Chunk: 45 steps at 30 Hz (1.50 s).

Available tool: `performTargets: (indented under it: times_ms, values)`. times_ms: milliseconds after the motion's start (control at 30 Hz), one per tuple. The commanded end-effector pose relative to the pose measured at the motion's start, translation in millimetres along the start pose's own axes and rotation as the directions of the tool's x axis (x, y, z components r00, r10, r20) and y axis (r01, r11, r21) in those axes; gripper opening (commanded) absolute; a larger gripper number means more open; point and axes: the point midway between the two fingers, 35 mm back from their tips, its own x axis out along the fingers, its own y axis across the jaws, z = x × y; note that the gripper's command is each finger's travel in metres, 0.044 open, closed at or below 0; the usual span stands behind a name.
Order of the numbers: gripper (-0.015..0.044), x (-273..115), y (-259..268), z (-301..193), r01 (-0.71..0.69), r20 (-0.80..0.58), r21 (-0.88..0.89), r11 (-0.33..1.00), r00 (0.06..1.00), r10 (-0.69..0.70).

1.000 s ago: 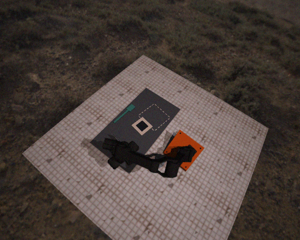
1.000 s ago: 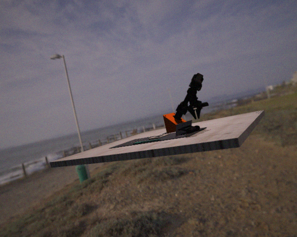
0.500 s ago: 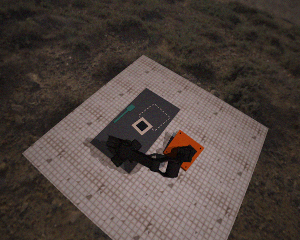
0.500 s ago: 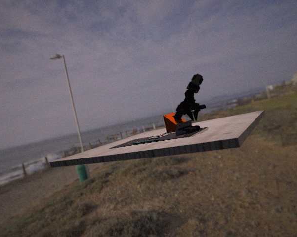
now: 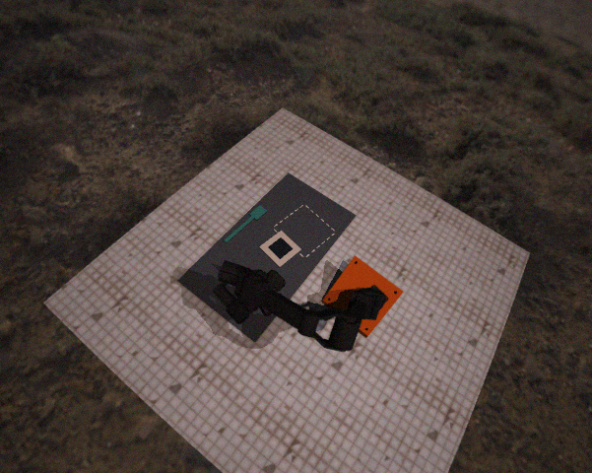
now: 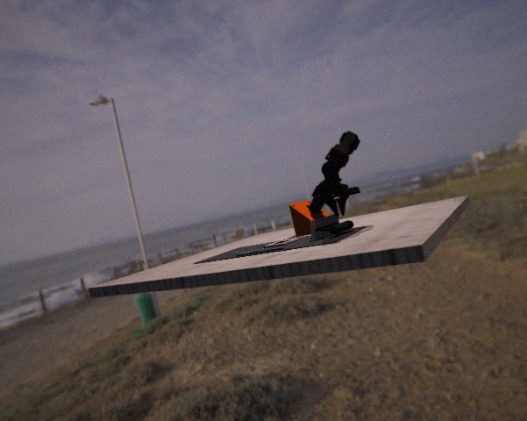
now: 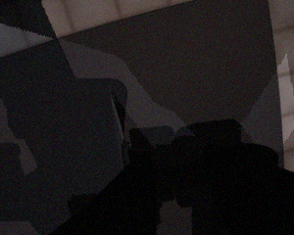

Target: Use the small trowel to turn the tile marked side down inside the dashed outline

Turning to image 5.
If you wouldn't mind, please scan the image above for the small green trowel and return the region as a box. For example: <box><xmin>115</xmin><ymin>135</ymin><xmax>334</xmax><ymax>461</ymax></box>
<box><xmin>224</xmin><ymin>205</ymin><xmax>267</xmax><ymax>243</ymax></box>

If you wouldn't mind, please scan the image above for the beige square tile with dark centre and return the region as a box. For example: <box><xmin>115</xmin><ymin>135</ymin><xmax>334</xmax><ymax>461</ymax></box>
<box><xmin>259</xmin><ymin>231</ymin><xmax>301</xmax><ymax>267</ymax></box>

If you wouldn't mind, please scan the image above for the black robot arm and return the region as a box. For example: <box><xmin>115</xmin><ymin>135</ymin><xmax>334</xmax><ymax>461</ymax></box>
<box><xmin>217</xmin><ymin>260</ymin><xmax>389</xmax><ymax>352</ymax></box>

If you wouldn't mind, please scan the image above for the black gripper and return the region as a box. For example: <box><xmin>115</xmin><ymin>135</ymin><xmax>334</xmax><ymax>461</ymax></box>
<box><xmin>226</xmin><ymin>270</ymin><xmax>286</xmax><ymax>324</ymax></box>

